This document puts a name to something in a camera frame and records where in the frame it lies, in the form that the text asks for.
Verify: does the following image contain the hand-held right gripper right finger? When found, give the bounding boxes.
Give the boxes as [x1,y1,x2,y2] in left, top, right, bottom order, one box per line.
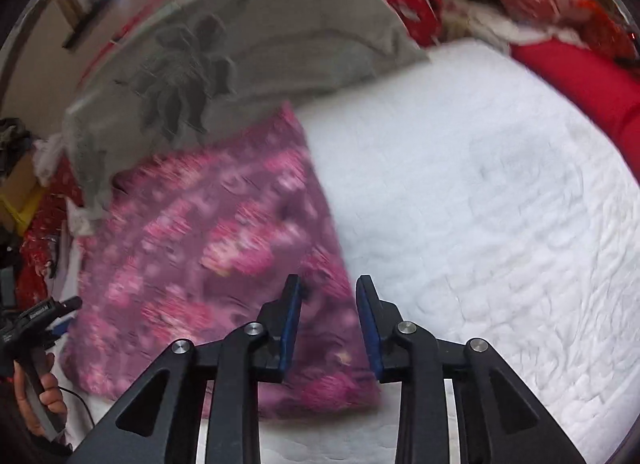
[355,275,588,464]

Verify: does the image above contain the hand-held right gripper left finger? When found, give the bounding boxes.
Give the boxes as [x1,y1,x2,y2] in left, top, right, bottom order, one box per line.
[65,274,304,464]

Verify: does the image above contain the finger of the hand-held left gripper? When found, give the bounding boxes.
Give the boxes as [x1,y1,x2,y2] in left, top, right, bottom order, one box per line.
[47,296,84,319]

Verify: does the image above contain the purple floral shirt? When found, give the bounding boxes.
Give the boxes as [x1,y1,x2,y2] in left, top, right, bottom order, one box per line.
[60,102,383,420]

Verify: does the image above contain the pile of mixed clothes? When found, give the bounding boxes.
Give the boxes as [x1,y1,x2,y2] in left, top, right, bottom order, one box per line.
[0,116,36,179]

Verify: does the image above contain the person's left hand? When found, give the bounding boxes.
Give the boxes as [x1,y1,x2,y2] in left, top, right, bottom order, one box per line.
[14,351,68,437]

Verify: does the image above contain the red printed cloth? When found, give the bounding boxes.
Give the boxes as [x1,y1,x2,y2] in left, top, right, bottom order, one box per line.
[17,159,86,315]

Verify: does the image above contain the white papers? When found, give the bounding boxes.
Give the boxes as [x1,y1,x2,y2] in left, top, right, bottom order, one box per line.
[65,199,101,237]

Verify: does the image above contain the cardboard box with yellow tape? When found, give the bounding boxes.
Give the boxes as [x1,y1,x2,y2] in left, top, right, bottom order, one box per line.
[0,144,51,235]

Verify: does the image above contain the white plastic bag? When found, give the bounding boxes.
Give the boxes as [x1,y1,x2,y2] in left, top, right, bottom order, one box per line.
[32,136,68,187]

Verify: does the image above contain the white quilted bed cover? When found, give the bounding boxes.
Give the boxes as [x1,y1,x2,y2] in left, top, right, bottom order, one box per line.
[50,38,640,464]

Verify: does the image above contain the grey floral pillow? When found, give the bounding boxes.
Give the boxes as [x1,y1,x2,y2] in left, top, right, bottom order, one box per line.
[62,0,431,222]

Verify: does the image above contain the beige patterned cloth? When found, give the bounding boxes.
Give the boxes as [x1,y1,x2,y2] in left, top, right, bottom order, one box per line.
[442,0,513,52]

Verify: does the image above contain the plain red cloth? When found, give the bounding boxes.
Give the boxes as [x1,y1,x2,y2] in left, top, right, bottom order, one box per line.
[510,38,640,165]

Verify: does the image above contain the black cable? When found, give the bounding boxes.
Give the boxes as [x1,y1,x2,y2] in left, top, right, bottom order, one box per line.
[57,386,96,430]

